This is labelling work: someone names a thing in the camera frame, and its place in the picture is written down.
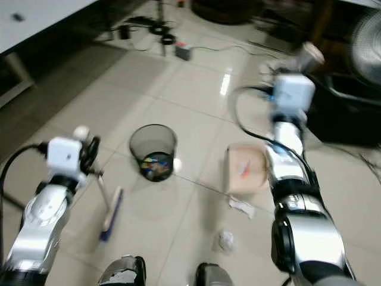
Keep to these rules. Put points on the blue bristle hand broom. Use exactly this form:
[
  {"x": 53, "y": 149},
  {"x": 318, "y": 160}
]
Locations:
[{"x": 112, "y": 217}]

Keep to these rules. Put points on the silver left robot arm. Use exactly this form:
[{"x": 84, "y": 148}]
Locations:
[{"x": 44, "y": 214}]

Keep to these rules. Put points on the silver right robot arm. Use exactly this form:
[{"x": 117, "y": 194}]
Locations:
[{"x": 303, "y": 226}]

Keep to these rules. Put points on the black mesh waste bin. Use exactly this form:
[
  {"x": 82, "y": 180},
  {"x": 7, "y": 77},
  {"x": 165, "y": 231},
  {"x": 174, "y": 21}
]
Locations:
[{"x": 153, "y": 143}]

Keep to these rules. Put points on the colourful rubbish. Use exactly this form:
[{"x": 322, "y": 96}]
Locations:
[{"x": 155, "y": 165}]

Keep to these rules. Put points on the black power adapter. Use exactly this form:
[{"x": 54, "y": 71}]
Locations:
[{"x": 124, "y": 31}]

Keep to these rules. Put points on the grey power box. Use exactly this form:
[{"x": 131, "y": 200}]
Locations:
[{"x": 183, "y": 50}]

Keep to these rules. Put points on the flat white paper scrap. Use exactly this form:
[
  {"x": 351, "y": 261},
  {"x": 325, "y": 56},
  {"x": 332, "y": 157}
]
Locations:
[{"x": 241, "y": 206}]

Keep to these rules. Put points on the crumpled white paper ball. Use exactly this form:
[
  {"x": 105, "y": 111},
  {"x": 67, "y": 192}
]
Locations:
[{"x": 226, "y": 240}]

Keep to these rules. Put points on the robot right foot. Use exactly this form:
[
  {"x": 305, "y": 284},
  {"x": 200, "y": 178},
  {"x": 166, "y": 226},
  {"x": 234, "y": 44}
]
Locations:
[{"x": 216, "y": 275}]

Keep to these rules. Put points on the dark round basket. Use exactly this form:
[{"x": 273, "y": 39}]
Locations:
[{"x": 226, "y": 11}]

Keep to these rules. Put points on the black storage box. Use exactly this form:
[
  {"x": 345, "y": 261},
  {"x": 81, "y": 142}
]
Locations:
[{"x": 348, "y": 110}]

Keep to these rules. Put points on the round fan grille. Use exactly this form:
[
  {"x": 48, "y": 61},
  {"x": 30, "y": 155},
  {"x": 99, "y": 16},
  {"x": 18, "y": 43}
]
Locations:
[{"x": 367, "y": 39}]

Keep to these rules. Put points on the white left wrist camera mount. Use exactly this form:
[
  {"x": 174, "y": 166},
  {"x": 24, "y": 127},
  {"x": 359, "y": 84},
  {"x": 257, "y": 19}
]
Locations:
[{"x": 64, "y": 156}]

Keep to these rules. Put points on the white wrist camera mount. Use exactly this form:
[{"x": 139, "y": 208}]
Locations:
[
  {"x": 64, "y": 156},
  {"x": 294, "y": 95}
]

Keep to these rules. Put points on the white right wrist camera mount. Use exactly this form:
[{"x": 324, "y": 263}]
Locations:
[{"x": 294, "y": 95}]

